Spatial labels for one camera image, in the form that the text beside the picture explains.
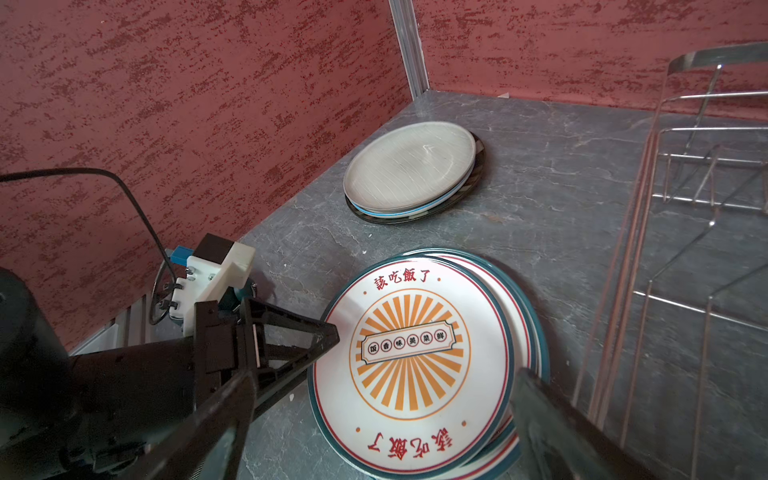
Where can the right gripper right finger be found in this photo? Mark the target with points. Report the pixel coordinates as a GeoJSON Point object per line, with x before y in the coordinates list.
{"type": "Point", "coordinates": [558, 442]}

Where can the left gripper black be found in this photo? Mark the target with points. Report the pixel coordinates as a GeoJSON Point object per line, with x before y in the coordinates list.
{"type": "Point", "coordinates": [227, 343]}

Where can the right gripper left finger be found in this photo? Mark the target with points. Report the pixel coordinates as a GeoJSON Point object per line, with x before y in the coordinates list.
{"type": "Point", "coordinates": [209, 443]}

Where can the red patterned plate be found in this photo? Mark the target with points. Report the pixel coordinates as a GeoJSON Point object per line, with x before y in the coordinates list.
{"type": "Point", "coordinates": [537, 336]}

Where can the plain cream white plate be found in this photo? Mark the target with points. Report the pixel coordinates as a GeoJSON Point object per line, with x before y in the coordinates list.
{"type": "Point", "coordinates": [410, 166]}

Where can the dark striped rim plate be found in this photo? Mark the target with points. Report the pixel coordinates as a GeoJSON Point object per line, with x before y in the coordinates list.
{"type": "Point", "coordinates": [443, 204]}

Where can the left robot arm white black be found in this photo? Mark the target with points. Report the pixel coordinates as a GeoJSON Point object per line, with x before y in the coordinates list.
{"type": "Point", "coordinates": [176, 409]}

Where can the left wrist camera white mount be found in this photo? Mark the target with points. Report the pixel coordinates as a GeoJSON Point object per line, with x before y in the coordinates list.
{"type": "Point", "coordinates": [215, 265]}

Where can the wire dish rack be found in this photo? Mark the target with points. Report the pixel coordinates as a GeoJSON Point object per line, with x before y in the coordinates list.
{"type": "Point", "coordinates": [675, 367]}

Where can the left corner aluminium post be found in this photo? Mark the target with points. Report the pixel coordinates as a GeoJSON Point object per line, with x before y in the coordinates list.
{"type": "Point", "coordinates": [406, 29]}

